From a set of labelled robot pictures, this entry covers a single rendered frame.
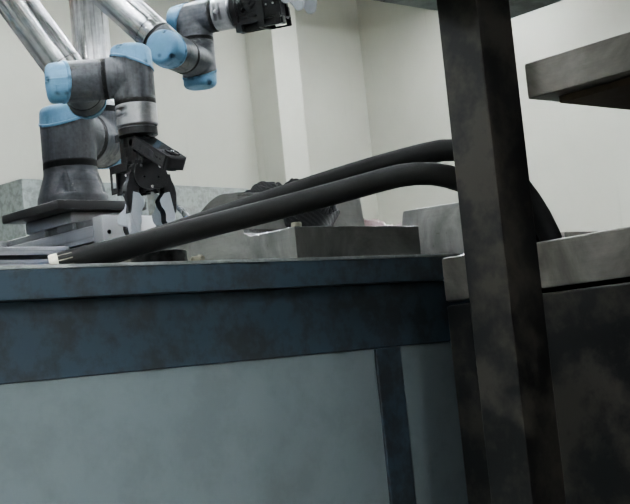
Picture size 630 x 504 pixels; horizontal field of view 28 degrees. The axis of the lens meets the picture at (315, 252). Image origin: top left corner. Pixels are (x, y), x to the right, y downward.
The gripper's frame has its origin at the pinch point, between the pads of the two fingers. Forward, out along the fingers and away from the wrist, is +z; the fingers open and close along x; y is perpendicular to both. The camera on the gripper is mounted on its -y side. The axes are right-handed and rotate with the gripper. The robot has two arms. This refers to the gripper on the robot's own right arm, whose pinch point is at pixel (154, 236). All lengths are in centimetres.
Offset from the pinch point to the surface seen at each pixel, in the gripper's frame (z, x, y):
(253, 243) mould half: 6.2, 8.3, -38.2
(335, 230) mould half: 5.7, 0.3, -47.9
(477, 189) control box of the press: 7, 20, -93
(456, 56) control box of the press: -8, 20, -92
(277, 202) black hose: 4, 24, -63
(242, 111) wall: -177, -497, 584
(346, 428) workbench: 34, 12, -59
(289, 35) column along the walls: -236, -532, 558
